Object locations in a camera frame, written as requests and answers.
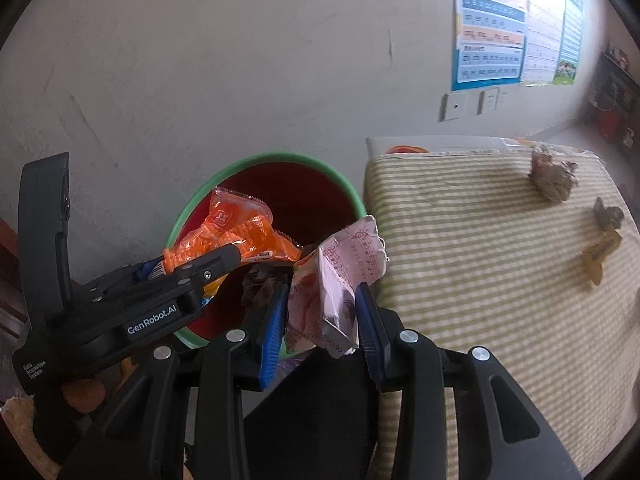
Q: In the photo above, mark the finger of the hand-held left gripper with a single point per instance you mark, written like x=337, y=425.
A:
x=125, y=274
x=210, y=265

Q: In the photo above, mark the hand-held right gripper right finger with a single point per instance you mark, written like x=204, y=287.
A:
x=367, y=330

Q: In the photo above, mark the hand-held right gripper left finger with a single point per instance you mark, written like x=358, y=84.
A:
x=274, y=335

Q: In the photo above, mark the orange snack packet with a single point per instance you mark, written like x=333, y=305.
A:
x=235, y=230

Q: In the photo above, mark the pink and white paper wrapper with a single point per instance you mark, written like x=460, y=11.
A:
x=350, y=260

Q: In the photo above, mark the red bin with green rim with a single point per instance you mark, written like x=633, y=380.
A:
x=300, y=195

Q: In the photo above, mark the person's left hand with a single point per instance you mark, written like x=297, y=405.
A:
x=85, y=395

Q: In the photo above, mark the dark crumpled wrapper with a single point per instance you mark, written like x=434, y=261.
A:
x=262, y=285

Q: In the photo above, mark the striped tablecloth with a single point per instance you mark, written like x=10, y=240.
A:
x=475, y=270

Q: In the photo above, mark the orange flat object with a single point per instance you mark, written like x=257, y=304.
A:
x=406, y=150

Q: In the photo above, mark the crumpled brown wrapper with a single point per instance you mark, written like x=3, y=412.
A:
x=550, y=177

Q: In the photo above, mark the small yellow-brown wrapper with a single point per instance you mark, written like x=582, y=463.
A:
x=600, y=255

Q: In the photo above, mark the small dark brown wrapper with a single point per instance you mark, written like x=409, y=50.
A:
x=607, y=212

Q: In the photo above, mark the red box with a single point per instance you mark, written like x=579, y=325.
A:
x=610, y=125

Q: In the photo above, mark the black shelf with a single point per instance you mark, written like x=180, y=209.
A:
x=617, y=90

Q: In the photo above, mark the white wall socket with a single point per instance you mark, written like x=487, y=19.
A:
x=455, y=106
x=488, y=100

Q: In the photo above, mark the blue wall poster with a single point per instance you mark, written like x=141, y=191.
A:
x=490, y=25

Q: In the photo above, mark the white wall poster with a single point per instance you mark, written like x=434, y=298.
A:
x=542, y=25

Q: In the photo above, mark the green wall poster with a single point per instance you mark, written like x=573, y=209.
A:
x=570, y=35

